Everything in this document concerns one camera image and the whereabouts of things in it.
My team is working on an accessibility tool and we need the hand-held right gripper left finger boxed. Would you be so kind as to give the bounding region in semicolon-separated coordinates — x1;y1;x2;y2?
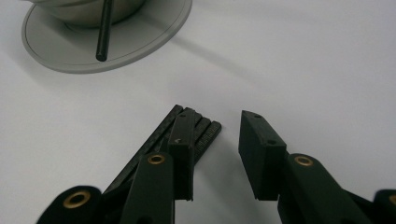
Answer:
120;113;195;224

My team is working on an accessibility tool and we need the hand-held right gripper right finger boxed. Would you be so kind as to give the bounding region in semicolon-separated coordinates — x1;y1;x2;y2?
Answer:
238;110;375;224

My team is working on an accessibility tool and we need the long black stick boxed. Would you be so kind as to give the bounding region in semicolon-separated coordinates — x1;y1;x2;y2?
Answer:
102;105;222;195

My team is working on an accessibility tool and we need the single black chopstick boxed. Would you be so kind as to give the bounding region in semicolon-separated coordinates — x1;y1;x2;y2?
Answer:
95;0;115;63

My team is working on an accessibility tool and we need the steel bowl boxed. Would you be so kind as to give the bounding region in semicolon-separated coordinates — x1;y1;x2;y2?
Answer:
26;0;148;28

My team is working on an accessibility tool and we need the grey round coaster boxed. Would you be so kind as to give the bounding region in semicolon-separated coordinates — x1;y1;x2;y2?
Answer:
21;0;193;75

